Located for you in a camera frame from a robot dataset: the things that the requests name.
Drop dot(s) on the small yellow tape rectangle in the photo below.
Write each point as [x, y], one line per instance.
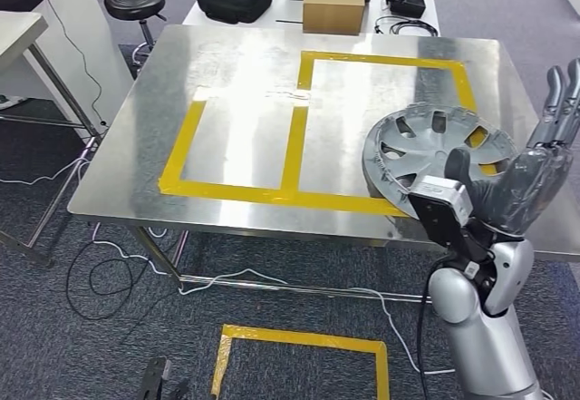
[183, 145]

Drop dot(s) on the black round stool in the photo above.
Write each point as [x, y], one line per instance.
[135, 0]

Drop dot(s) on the large yellow tape rectangle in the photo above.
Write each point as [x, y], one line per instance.
[385, 59]

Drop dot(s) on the stainless steel workbench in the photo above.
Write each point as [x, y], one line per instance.
[136, 145]

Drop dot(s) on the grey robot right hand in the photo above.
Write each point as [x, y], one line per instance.
[521, 193]

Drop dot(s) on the yellow floor tape square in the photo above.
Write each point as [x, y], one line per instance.
[308, 338]

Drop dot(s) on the brown cardboard box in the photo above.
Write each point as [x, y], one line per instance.
[332, 6]

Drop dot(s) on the dark robot left hand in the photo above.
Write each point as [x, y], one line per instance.
[154, 382]

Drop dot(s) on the silver wheel hubcap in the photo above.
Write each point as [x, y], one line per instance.
[421, 145]

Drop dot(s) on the white desk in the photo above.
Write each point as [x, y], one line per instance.
[285, 15]

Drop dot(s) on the stainless steel table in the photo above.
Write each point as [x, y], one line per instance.
[18, 31]

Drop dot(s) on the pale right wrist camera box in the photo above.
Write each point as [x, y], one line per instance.
[440, 205]

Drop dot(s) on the green white plastic bag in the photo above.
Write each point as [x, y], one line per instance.
[9, 101]

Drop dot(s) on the black device with yellow label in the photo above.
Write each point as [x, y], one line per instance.
[406, 0]

